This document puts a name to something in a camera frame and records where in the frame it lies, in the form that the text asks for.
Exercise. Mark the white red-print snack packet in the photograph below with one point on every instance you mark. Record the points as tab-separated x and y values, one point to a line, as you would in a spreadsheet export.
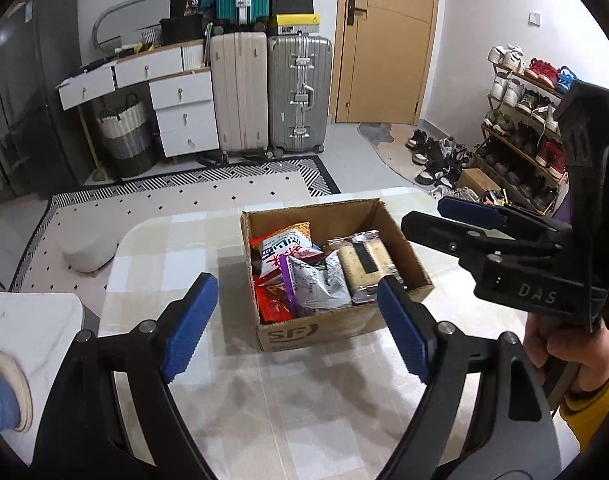
279	252

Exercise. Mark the person's right hand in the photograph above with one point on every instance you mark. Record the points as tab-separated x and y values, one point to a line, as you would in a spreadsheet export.
594	355

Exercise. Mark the dark grey fridge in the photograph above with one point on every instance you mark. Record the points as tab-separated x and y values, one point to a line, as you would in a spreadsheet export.
34	85

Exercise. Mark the white drawer desk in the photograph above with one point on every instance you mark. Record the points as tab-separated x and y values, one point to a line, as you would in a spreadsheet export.
184	110

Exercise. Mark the striped-border rug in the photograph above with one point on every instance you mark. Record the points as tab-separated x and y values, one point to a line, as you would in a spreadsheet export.
159	210

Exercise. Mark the rows of stored shoes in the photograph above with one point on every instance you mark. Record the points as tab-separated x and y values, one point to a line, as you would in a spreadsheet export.
524	95

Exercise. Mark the white light switch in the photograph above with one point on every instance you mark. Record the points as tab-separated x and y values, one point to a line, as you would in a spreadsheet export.
534	18

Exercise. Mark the black storage box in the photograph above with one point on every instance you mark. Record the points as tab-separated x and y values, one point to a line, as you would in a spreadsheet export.
182	30

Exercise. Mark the person's right forearm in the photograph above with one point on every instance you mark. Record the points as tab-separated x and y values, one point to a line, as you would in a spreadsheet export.
599	415

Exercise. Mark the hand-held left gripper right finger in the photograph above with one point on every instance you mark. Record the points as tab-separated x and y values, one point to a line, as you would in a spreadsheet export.
404	330

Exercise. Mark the silver suitcase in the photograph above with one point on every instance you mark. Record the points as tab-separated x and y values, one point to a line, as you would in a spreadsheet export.
299	95

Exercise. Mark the grey brown door mat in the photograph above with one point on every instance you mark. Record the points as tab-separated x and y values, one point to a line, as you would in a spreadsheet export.
384	145

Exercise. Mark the beige suitcase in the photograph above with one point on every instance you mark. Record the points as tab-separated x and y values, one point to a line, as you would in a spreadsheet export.
239	95

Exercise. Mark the silver purple-edged snack packet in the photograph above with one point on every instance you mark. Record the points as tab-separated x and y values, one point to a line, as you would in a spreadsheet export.
314	285

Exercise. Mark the white marble table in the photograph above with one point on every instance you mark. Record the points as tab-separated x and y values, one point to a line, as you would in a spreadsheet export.
34	330

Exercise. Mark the plain black shoe box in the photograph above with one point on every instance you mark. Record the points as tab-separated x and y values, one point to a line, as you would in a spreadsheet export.
292	6

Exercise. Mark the grey curved metal frame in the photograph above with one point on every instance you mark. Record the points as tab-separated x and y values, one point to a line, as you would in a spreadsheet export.
109	10

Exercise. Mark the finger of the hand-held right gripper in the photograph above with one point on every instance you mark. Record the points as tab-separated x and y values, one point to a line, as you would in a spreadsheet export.
434	230
474	208

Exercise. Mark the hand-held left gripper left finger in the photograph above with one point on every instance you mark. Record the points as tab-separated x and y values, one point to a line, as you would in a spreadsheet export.
189	330

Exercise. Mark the small cardboard box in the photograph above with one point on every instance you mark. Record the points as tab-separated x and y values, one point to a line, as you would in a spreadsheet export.
477	182

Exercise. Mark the red snack bag blue label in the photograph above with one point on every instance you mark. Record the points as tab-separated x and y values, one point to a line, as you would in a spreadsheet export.
272	302

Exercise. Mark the brown cardboard box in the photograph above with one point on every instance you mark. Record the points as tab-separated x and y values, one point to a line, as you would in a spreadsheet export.
309	332

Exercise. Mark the small white basket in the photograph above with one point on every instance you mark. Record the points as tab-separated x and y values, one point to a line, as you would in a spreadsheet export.
152	36

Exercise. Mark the clear biscuit packet black label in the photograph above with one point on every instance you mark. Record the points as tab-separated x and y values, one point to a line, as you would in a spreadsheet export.
364	265

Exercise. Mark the tan wooden door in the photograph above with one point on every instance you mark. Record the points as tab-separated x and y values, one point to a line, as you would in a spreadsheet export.
384	60

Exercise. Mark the woven laundry basket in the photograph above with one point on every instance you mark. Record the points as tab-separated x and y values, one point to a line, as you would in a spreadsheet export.
124	140

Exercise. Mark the yellow black shoe box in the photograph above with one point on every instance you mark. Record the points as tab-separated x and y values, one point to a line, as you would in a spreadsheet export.
294	24

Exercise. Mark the scattered shoes pile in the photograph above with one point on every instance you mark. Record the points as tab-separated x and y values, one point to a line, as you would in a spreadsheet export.
439	160

